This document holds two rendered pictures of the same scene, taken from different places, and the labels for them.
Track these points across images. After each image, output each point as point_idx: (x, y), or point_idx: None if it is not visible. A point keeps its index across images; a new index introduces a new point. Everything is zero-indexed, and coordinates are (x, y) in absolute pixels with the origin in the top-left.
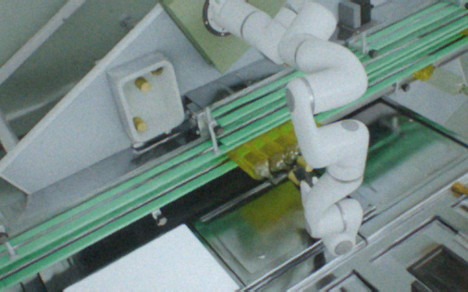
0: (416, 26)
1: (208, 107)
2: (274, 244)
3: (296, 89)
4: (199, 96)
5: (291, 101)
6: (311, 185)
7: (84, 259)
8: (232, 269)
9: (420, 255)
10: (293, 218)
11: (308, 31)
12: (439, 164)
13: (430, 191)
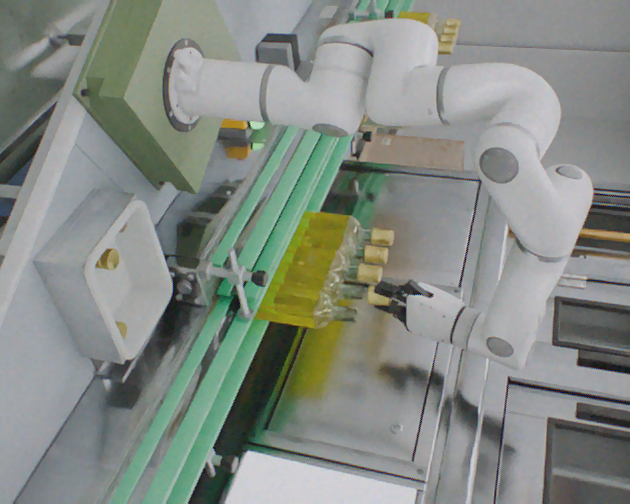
0: None
1: (233, 249)
2: (398, 403)
3: (516, 142)
4: (171, 243)
5: (509, 164)
6: (427, 295)
7: None
8: (383, 470)
9: (549, 320)
10: (386, 355)
11: (422, 63)
12: (465, 210)
13: (497, 243)
